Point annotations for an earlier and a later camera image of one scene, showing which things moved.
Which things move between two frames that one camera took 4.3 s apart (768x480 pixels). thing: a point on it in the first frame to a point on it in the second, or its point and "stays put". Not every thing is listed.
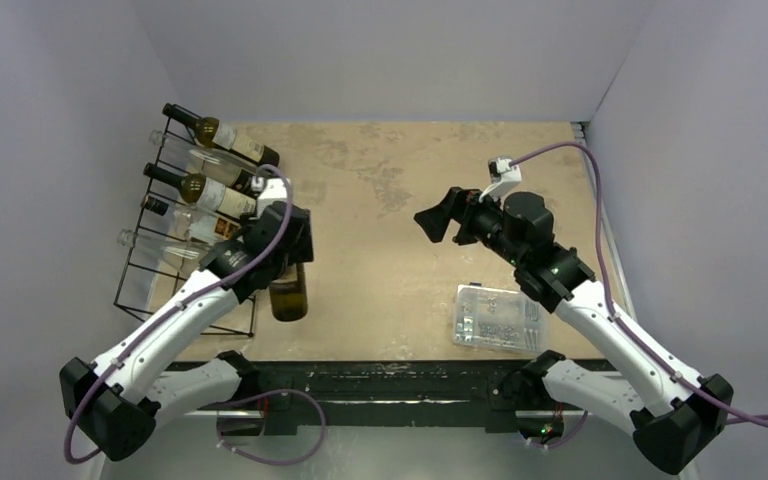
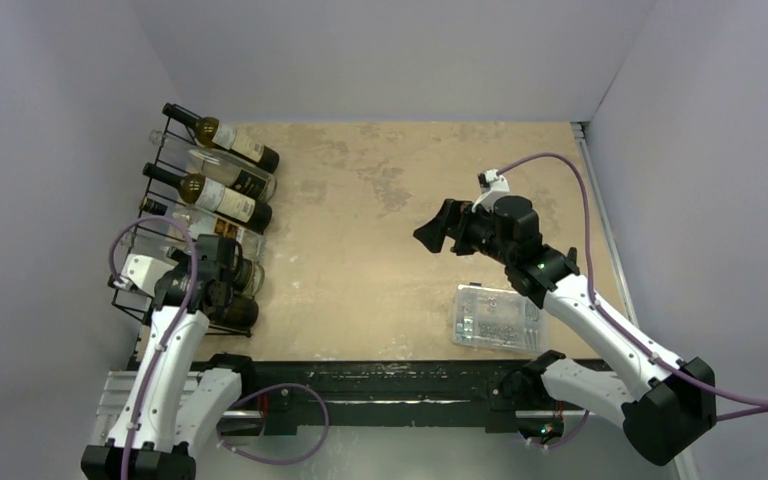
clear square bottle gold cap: [194, 221] stays put
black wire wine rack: [242, 322] to [174, 118]
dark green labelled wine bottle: [214, 134] stays put
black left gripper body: [302, 252] to [182, 261]
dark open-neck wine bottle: [193, 187] stays put
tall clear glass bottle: [183, 253] stays put
